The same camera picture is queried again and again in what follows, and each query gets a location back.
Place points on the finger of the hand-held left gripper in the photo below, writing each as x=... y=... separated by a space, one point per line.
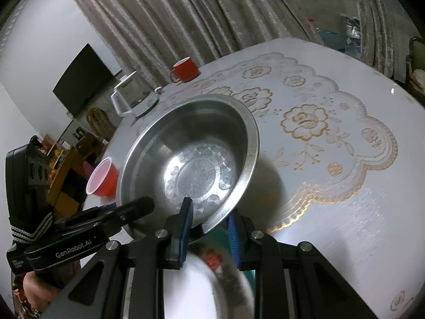
x=83 y=219
x=136 y=209

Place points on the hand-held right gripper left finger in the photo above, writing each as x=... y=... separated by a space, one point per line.
x=186 y=236

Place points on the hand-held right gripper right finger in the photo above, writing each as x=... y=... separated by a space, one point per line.
x=234 y=242

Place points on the teal plastic plate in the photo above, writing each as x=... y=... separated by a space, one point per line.
x=250 y=280

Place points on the red plastic bowl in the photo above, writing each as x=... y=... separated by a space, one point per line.
x=101 y=179

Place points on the large white floral plate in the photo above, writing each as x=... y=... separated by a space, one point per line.
x=206 y=292

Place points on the stainless steel bowl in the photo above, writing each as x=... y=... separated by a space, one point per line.
x=192 y=159

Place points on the person's left hand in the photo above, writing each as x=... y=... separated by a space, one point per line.
x=38 y=292

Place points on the wooden cabinet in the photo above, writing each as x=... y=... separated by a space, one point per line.
x=66 y=176

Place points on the carved wooden chair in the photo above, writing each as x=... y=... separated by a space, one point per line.
x=99 y=123

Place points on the white electric kettle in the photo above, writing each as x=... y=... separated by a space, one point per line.
x=132 y=98

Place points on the red mug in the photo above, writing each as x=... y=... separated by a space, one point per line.
x=186 y=69

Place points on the beige curtain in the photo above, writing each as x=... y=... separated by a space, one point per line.
x=186 y=16

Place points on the round-backed wooden chair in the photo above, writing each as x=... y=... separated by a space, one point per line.
x=415 y=69

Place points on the grey patterned curtain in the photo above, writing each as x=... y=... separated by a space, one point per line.
x=381 y=16

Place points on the black wall television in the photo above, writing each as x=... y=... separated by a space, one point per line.
x=81 y=79

